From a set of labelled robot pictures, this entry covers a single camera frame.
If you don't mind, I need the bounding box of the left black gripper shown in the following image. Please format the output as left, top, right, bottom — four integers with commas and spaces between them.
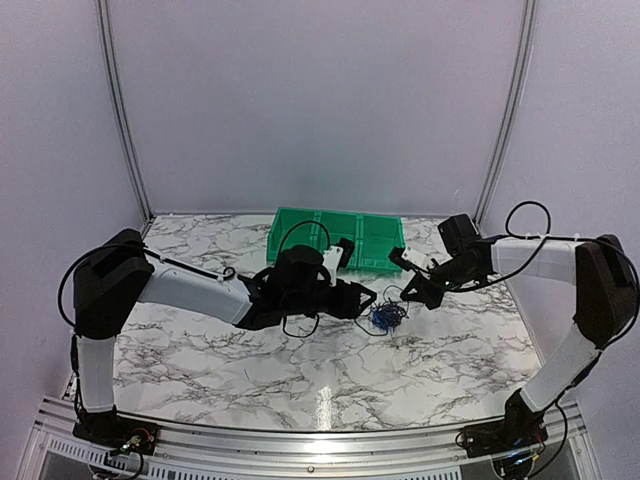
285, 279, 378, 320

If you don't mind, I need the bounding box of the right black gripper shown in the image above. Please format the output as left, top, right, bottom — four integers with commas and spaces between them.
400, 257, 479, 310

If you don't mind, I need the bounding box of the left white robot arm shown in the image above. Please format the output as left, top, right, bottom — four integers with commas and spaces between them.
58, 229, 377, 445

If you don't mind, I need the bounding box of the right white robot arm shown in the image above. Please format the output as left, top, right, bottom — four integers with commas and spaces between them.
388, 276, 639, 443

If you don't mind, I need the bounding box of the middle green storage bin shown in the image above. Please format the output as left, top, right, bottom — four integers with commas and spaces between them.
315, 210, 363, 270

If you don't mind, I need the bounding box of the left green storage bin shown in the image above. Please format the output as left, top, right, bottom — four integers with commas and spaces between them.
266, 207, 326, 264

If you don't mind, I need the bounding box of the black wire tangle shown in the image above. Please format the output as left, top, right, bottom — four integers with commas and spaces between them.
353, 283, 411, 337

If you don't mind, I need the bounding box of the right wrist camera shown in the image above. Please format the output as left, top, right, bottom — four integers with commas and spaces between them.
388, 247, 438, 272

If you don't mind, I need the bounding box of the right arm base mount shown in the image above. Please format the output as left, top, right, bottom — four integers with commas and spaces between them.
455, 419, 548, 458

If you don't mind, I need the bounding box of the left aluminium frame post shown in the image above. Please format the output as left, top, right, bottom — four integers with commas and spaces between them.
95, 0, 154, 224

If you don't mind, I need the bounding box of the aluminium frame post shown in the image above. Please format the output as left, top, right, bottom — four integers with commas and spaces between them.
473, 0, 539, 226
95, 0, 154, 224

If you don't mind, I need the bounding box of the right aluminium frame post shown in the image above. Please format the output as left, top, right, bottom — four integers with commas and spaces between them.
473, 0, 539, 226

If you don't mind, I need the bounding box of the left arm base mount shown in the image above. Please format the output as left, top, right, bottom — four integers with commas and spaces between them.
72, 412, 159, 455

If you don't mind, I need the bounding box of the front aluminium rail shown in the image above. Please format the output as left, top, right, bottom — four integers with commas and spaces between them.
17, 397, 601, 479

